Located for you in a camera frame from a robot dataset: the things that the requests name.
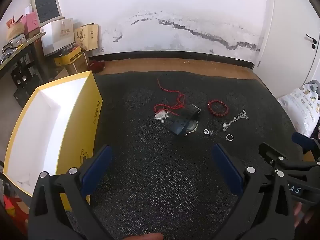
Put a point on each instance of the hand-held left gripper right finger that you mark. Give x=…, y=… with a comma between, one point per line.
x=226, y=166

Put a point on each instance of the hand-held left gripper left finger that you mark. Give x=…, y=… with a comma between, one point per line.
x=96, y=172

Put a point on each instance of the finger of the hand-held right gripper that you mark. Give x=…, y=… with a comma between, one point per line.
x=271, y=153
x=303, y=141

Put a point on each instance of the yellow cardboard box white inside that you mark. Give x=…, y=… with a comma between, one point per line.
x=47, y=130

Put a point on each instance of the person's right hand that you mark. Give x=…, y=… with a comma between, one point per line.
x=305, y=213

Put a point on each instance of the person's left hand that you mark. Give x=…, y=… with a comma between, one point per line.
x=150, y=237

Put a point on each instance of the white printed plastic bag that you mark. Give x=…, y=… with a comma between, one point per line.
x=300, y=105

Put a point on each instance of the red and yellow packaging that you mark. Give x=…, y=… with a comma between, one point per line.
x=13, y=210

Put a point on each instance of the dark red cloth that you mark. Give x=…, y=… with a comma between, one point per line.
x=97, y=66

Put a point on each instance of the brown cardboard box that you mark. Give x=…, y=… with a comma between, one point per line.
x=80, y=65

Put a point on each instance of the white door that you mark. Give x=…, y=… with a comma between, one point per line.
x=287, y=30

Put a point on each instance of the flat yellow box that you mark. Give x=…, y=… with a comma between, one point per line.
x=66, y=57

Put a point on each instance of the black speaker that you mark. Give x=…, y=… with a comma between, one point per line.
x=21, y=77

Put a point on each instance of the beige gift bag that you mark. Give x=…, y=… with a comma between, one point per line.
x=86, y=36

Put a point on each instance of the white gift bag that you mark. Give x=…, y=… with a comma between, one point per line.
x=56, y=36

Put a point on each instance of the dark desk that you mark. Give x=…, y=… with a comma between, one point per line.
x=22, y=47

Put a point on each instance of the woven basket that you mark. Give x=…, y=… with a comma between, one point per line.
x=15, y=31

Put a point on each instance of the pink box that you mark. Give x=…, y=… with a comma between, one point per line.
x=32, y=22

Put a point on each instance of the framed dark board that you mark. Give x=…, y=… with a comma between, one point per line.
x=47, y=6

